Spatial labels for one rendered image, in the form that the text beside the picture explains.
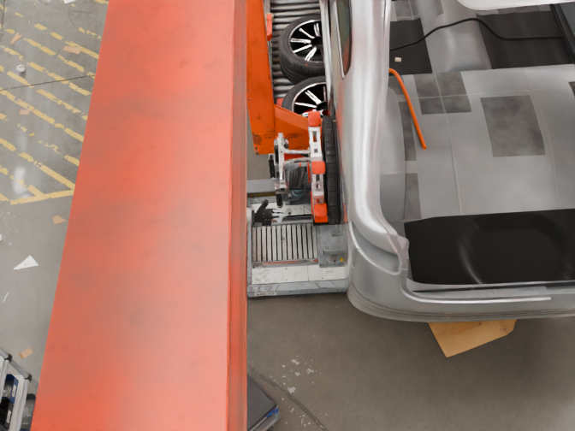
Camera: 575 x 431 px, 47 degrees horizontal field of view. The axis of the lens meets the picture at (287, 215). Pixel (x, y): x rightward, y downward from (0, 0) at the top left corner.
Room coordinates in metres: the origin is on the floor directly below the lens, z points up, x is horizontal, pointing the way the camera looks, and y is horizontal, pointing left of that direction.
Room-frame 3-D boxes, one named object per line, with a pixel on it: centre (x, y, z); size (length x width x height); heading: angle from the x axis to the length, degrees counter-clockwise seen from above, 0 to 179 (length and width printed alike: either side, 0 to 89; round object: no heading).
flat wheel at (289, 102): (3.37, -0.36, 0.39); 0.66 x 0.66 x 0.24
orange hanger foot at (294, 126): (3.03, -0.24, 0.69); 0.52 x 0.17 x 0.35; 87
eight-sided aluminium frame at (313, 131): (2.52, -0.20, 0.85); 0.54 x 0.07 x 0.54; 177
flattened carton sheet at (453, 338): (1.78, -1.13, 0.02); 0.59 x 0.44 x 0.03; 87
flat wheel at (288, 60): (4.09, -0.39, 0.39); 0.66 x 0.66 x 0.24
